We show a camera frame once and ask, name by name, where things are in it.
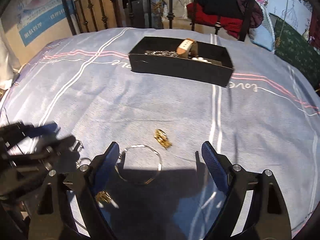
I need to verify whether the gold jewelry piece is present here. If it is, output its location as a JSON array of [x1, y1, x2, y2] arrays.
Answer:
[[95, 191, 119, 209]]

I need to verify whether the silver bangle ring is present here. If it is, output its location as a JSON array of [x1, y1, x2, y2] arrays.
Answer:
[[115, 143, 163, 186]]

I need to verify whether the black jewelry tray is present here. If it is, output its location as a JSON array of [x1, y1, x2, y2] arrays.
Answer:
[[129, 36, 234, 87]]

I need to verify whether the blue striped bed sheet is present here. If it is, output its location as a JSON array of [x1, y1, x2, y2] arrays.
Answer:
[[1, 28, 319, 239]]

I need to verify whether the light blue pillow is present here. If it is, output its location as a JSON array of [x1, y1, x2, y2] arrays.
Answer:
[[249, 25, 274, 51]]

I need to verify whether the red blanket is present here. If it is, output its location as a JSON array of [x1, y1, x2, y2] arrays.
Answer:
[[195, 3, 244, 39]]

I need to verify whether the green patterned cloth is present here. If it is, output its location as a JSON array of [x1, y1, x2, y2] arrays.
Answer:
[[270, 14, 319, 87]]

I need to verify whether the dark maroon garment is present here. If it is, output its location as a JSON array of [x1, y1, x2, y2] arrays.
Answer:
[[236, 0, 264, 29]]

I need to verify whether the black folded garment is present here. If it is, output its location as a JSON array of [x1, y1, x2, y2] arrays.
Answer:
[[197, 0, 246, 20]]

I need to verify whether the beige pillow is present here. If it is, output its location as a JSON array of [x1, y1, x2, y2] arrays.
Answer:
[[162, 0, 188, 22]]

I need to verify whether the white pearl bracelet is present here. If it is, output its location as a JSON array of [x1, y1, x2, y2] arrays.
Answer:
[[191, 56, 211, 64]]

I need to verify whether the blue wall poster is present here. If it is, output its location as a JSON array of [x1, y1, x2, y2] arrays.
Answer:
[[17, 0, 66, 46]]

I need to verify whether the tan strap wristwatch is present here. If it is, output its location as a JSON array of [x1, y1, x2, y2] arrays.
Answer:
[[176, 38, 198, 59]]

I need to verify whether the silver chain necklace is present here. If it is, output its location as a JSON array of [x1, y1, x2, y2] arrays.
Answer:
[[144, 50, 179, 56]]

